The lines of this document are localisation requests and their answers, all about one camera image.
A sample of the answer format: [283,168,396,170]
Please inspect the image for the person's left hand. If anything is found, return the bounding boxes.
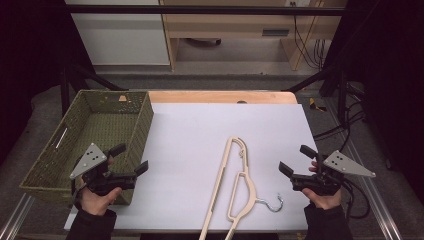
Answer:
[79,186,123,217]

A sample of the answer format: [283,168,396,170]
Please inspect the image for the black horizontal frame bar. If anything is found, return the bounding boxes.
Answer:
[66,4,346,16]

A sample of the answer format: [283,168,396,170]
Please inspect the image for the person's right hand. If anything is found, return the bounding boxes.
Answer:
[301,188,343,210]

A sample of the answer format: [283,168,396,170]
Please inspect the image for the dark curtain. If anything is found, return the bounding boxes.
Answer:
[323,0,424,204]
[0,0,96,164]

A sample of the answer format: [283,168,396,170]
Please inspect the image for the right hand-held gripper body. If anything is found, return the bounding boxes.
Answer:
[290,149,377,197]

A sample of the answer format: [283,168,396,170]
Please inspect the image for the white table sheet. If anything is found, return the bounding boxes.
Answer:
[64,102,321,233]

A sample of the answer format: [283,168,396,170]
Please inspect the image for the yellow and black tool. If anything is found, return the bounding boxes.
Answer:
[308,97,328,113]

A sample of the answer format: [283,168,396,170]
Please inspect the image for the black metal stand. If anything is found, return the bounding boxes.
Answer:
[284,63,349,118]
[59,63,129,116]

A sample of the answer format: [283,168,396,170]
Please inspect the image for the black hanging cables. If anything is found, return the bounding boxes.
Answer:
[292,14,326,70]

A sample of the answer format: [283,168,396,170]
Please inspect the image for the white cabinet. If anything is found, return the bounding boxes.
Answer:
[64,0,171,66]

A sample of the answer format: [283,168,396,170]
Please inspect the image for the aluminium rail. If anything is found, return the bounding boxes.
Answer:
[0,194,36,240]
[324,98,404,240]

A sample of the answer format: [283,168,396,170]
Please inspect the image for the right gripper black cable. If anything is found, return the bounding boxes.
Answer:
[343,178,372,220]

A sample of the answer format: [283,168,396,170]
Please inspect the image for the beige clothes hanger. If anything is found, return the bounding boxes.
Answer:
[199,135,285,240]

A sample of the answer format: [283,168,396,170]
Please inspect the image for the green woven basket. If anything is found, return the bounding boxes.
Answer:
[19,89,155,206]

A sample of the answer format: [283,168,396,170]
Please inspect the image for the light wooden desk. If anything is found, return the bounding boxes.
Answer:
[159,0,348,72]

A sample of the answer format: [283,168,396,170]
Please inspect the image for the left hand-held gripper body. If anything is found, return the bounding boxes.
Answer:
[69,142,138,197]

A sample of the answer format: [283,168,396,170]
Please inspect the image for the black floor cables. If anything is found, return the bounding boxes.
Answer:
[313,99,368,158]

